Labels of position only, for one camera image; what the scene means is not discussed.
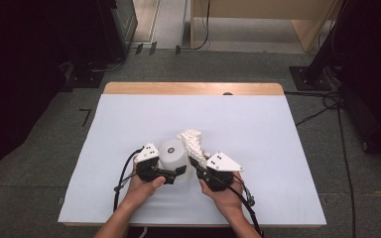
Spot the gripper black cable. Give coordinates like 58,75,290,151
211,173,266,238
112,146,146,213

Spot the white table mat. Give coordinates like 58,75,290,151
57,93,327,228

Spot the black hanging cable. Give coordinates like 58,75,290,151
175,0,212,56

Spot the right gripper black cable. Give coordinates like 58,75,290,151
211,173,266,238

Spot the person's right hand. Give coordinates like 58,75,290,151
198,172,246,220

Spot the black floor cable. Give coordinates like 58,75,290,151
284,90,357,238

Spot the grey floor cable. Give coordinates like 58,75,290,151
88,57,126,73

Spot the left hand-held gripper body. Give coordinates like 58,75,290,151
134,142,163,183

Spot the person's left hand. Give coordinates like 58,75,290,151
124,158,168,210

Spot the white cylindrical cup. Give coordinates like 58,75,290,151
158,138,193,184

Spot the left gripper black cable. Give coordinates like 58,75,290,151
112,146,146,213

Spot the black glass-door cabinet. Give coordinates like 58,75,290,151
97,0,139,63

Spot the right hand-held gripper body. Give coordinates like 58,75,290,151
196,151,245,193

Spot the black slanted stand post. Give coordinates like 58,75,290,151
306,0,360,83

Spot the black stand base plate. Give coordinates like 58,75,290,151
289,64,332,92
63,60,106,89

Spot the white textured cloth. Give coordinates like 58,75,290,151
176,128,213,171

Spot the wooden table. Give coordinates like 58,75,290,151
63,81,323,229

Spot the dark clothing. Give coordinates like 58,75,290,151
127,226,237,238

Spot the light wooden desk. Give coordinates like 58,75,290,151
190,0,342,54

